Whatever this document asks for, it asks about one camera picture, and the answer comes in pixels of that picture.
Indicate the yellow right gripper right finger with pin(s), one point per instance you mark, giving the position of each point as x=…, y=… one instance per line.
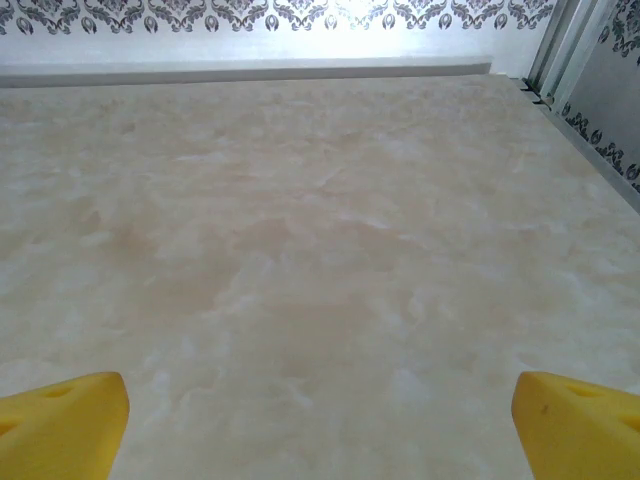
x=580, y=435

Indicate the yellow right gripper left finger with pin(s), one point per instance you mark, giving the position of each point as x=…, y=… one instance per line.
x=60, y=430

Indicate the aluminium side rail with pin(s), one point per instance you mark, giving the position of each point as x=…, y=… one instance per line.
x=595, y=150

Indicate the aluminium frame post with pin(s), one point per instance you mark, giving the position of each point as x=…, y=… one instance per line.
x=560, y=40

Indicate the aluminium back rail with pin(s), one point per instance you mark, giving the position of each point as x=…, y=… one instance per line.
x=250, y=70

